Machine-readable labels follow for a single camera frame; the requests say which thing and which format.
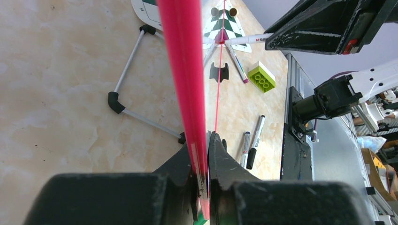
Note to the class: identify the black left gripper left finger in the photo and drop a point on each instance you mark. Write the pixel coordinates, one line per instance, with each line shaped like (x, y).
(166, 196)

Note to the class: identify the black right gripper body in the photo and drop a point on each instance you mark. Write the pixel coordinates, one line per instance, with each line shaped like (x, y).
(365, 21)

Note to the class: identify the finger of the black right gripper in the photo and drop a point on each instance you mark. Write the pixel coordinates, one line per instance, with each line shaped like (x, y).
(314, 26)

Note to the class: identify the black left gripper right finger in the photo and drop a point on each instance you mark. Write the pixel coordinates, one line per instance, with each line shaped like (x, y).
(239, 198)

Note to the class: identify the red marker pen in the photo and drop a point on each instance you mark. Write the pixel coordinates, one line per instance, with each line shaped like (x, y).
(252, 39)

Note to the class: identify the pink-framed whiteboard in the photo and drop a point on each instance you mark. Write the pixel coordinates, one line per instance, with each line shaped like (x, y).
(182, 27)

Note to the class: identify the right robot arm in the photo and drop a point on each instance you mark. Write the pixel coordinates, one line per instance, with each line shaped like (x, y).
(335, 97)

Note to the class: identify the grey whiteboard stand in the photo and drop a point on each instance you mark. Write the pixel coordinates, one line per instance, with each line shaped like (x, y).
(145, 90)

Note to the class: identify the blue-capped marker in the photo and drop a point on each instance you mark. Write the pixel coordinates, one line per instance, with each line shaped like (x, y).
(245, 149)

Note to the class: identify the green-capped marker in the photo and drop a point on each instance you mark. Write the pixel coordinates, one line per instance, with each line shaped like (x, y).
(201, 220)

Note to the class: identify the black-capped marker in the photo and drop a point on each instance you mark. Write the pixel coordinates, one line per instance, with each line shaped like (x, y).
(255, 143)

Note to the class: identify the lime green toy brick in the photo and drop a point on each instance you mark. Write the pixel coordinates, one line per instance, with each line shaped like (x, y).
(261, 77)

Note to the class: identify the wooden chess piece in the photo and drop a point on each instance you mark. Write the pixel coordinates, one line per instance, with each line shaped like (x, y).
(233, 12)

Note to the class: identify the purple-capped marker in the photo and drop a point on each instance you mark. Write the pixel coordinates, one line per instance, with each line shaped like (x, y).
(239, 67)

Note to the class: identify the green white chessboard mat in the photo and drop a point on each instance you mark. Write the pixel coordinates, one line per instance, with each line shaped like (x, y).
(216, 18)

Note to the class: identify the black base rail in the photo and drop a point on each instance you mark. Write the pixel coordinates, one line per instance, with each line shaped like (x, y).
(296, 161)

